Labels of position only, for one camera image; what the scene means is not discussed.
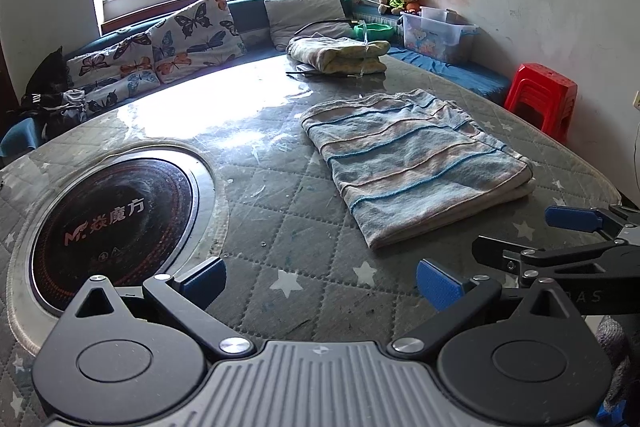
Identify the white wall socket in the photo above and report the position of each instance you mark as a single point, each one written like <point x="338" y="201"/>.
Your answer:
<point x="637" y="100"/>

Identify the grey gloved right hand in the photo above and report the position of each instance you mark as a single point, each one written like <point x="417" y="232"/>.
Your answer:
<point x="618" y="336"/>

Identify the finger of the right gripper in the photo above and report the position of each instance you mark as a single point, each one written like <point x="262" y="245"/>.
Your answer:
<point x="614" y="222"/>
<point x="615" y="262"/>

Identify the colourful plush toys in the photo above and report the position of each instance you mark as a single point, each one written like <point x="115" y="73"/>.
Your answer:
<point x="396" y="7"/>

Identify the round induction cooktop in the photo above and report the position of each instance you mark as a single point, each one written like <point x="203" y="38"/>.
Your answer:
<point x="142" y="210"/>

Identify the rolled floral cloth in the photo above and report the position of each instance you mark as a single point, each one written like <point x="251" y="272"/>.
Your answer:
<point x="339" y="56"/>

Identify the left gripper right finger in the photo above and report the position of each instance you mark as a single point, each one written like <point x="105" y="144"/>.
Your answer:
<point x="459" y="305"/>

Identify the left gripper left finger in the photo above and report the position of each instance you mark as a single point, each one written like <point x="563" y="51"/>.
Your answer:
<point x="181" y="302"/>

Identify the grey star quilted table cover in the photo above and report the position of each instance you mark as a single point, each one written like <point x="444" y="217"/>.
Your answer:
<point x="298" y="267"/>

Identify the green bowl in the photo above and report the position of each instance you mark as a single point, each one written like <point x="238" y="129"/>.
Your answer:
<point x="373" y="31"/>

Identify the black bag on sofa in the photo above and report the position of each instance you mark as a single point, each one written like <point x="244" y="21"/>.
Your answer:
<point x="50" y="102"/>

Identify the blue striped knit garment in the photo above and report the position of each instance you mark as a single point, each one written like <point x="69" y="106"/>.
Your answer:
<point x="410" y="163"/>

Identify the grey plain pillow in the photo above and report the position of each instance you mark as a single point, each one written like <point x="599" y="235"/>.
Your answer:
<point x="305" y="18"/>

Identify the long butterfly cushion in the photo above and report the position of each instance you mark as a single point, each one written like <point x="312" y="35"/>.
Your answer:
<point x="115" y="75"/>

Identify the clear plastic storage box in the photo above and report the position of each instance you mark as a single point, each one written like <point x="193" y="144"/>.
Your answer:
<point x="442" y="41"/>

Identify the red plastic stool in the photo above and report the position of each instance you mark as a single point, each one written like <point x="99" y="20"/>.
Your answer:
<point x="544" y="98"/>

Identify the large butterfly pillow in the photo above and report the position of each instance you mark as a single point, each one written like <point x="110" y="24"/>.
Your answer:
<point x="201" y="35"/>

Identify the blue sofa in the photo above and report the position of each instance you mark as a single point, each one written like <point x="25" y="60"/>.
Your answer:
<point x="252" y="20"/>

